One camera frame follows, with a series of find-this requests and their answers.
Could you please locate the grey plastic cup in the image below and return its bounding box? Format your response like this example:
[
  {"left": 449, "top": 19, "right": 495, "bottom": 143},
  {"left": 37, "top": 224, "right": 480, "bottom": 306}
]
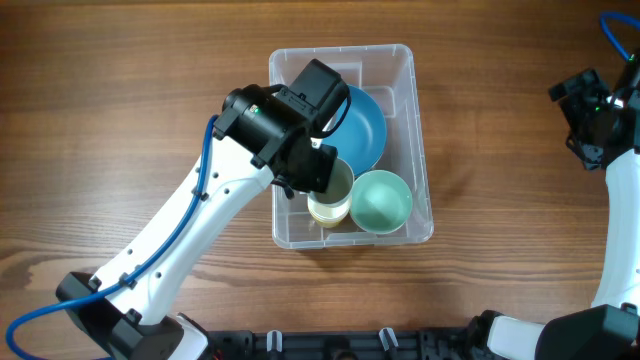
[{"left": 309, "top": 158, "right": 354, "bottom": 204}]

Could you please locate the cream plastic cup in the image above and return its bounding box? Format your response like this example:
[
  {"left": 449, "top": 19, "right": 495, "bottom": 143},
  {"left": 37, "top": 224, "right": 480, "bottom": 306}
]
[{"left": 307, "top": 197, "right": 352, "bottom": 220}]

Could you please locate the dark blue plate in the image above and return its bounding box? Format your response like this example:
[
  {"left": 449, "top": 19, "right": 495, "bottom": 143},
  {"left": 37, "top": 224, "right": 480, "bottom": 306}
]
[
  {"left": 346, "top": 145, "right": 384, "bottom": 176},
  {"left": 321, "top": 85, "right": 387, "bottom": 163}
]

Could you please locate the mint green bowl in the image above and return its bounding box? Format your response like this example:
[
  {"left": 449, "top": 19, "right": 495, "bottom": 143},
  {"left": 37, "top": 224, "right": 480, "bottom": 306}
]
[{"left": 350, "top": 170, "right": 413, "bottom": 235}]

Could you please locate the yellow plastic cup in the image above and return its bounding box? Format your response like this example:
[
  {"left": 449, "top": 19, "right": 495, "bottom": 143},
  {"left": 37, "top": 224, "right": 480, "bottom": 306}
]
[{"left": 315, "top": 218, "right": 342, "bottom": 228}]

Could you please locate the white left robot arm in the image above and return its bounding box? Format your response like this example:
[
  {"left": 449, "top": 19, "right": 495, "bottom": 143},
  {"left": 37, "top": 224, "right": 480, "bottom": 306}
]
[{"left": 56, "top": 60, "right": 350, "bottom": 359}]

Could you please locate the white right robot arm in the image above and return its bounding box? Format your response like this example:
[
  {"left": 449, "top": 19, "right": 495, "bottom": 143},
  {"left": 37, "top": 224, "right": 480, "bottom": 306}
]
[{"left": 478, "top": 52, "right": 639, "bottom": 359}]

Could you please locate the dark blue plate in bin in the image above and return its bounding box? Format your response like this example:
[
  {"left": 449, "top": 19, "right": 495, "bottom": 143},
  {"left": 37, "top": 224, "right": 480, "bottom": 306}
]
[{"left": 321, "top": 85, "right": 387, "bottom": 163}]

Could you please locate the clear plastic storage bin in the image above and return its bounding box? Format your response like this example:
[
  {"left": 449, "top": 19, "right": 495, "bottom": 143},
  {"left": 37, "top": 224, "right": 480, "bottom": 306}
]
[{"left": 269, "top": 44, "right": 434, "bottom": 250}]

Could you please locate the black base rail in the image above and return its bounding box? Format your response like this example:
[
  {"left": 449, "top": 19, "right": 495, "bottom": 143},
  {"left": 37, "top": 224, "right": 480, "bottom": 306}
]
[{"left": 208, "top": 328, "right": 493, "bottom": 360}]

